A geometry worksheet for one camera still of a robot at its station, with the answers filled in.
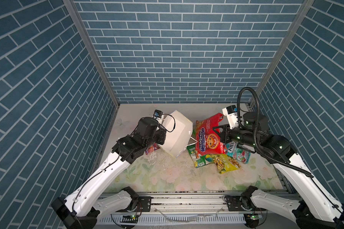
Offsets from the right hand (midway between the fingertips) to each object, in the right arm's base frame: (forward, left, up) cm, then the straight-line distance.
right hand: (215, 128), depth 63 cm
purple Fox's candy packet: (-10, +26, -3) cm, 28 cm away
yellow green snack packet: (-2, -12, -31) cm, 33 cm away
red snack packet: (-3, +2, -6) cm, 7 cm away
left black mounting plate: (-27, +32, -35) cm, 55 cm away
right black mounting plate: (-23, -14, -35) cm, 44 cm away
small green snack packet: (0, -8, -32) cm, 33 cm away
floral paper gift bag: (+17, +18, -26) cm, 36 cm away
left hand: (+2, +22, -6) cm, 23 cm away
